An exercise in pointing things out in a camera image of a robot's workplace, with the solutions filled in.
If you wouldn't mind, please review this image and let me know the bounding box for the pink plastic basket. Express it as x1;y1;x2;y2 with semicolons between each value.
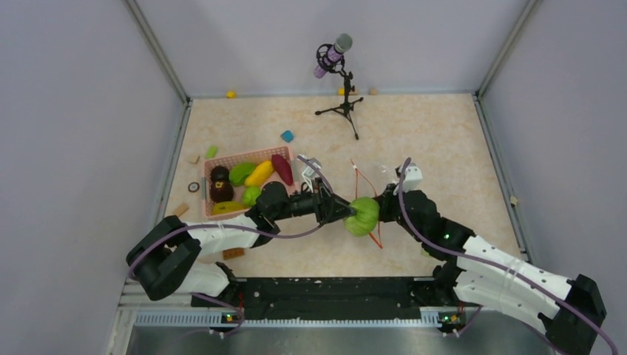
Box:
200;146;296;220

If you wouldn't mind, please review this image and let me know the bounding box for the small round ring toy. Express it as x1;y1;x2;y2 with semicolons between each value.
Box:
188;182;200;193

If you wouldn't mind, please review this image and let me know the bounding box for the wooden rectangular block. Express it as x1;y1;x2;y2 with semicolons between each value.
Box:
172;203;189;217

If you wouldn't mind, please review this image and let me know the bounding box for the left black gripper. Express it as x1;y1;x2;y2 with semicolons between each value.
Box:
273;177;356;223

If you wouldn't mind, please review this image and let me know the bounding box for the brown bear chocolate toy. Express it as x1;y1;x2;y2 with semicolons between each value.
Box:
209;180;234;203

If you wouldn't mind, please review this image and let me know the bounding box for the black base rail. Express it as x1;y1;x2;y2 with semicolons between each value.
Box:
217;277;466;320

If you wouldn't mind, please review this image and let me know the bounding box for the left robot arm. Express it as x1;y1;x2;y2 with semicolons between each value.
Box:
126;178;356;306

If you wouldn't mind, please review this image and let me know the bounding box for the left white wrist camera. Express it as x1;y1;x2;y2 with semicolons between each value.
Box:
296;155;322;192

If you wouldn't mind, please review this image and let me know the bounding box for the green block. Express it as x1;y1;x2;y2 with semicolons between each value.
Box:
204;145;218;159

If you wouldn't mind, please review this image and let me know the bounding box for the blue block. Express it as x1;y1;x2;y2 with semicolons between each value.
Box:
279;130;294;143

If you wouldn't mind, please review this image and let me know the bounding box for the microphone on tripod stand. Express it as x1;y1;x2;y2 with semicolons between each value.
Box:
313;33;365;141

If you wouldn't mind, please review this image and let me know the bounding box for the yellow mango toy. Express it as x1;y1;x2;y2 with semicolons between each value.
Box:
244;160;274;187

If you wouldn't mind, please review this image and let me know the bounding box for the light green lime toy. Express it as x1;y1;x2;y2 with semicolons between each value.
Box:
242;186;262;207

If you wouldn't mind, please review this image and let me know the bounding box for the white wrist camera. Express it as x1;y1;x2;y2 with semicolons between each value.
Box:
402;163;423;192
296;155;322;192

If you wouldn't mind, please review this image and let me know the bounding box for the green pepper toy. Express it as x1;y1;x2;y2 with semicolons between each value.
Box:
229;162;257;187

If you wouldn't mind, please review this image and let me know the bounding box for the green cabbage toy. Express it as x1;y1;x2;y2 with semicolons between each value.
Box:
344;197;380;237

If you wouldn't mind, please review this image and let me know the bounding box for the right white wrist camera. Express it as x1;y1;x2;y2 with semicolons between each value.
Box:
402;163;423;192

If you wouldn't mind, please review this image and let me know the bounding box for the dark red sweet potato toy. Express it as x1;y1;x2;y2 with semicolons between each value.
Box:
271;154;294;186

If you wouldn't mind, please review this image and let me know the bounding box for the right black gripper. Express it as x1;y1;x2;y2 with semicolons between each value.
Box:
370;183;425;243

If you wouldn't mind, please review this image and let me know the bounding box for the clear zip top bag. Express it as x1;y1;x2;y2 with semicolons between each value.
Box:
349;158;384;249

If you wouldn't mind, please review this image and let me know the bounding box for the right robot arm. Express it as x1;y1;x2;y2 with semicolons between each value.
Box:
375;184;618;354

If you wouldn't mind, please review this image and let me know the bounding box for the dark brown round toy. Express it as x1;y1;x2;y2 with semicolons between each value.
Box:
209;166;230;182

